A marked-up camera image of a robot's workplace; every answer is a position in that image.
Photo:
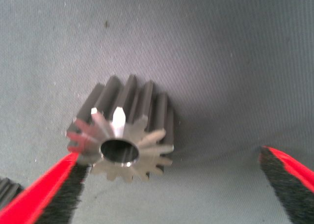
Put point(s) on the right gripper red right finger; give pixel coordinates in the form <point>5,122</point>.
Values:
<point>292,189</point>

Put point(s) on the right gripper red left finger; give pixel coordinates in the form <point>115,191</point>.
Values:
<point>44,197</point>

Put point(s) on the steel planetary gear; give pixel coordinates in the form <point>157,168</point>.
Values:
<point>7,189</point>
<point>147,145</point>

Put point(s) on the dark grey table cloth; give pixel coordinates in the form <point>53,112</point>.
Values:
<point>196,49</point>

